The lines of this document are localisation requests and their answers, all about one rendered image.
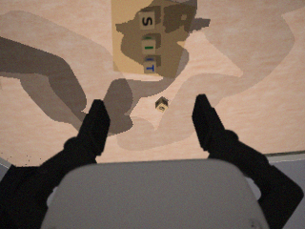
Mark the tan flat mat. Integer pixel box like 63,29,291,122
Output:
111,0,195,78

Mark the cream letter block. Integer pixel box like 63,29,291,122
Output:
143,57,156,74
138,10,155,31
141,36,156,54
155,97,169,113

